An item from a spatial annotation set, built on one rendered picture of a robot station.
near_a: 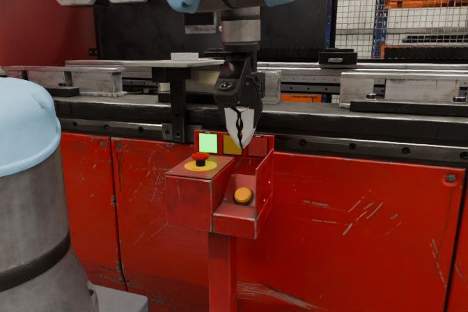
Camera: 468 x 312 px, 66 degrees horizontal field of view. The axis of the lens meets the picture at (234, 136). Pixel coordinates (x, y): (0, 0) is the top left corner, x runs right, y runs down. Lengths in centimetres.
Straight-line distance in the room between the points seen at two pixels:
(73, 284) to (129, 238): 92
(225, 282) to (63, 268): 58
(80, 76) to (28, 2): 53
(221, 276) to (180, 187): 24
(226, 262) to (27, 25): 132
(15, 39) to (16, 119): 146
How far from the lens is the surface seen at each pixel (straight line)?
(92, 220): 134
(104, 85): 132
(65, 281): 36
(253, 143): 84
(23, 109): 30
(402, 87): 104
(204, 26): 115
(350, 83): 103
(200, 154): 79
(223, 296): 92
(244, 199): 78
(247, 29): 69
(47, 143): 31
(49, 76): 148
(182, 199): 77
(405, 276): 108
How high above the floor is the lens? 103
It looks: 13 degrees down
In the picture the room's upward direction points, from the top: straight up
